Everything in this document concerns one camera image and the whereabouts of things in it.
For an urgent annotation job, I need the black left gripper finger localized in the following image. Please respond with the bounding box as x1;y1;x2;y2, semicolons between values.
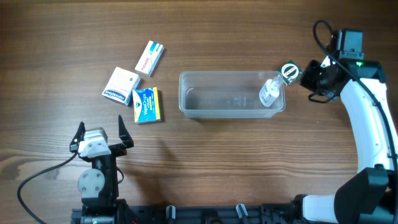
70;122;85;152
118;115;134;148

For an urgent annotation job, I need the green square small box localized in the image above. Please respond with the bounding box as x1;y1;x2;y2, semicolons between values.
277;60;303;86

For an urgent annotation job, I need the white bottle clear cap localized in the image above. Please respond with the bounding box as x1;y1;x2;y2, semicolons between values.
259;76;283;107

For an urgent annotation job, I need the clear plastic container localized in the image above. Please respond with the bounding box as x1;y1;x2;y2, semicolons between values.
178;71;285;119

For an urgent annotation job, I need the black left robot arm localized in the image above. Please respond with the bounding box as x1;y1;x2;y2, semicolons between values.
70;116;139;224

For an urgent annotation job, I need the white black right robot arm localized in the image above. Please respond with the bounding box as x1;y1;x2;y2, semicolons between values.
298;29;397;223

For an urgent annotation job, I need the blue yellow VapoDrops box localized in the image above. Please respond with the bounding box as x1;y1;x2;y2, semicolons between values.
132;87;161;124

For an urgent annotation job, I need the white Hansaplast box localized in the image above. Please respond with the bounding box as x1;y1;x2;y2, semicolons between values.
102;67;141;106

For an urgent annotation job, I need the white blue Panadol box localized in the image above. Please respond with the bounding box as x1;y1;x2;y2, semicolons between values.
135;40;164;77

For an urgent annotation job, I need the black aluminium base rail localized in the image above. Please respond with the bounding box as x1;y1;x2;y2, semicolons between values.
71;204;299;224

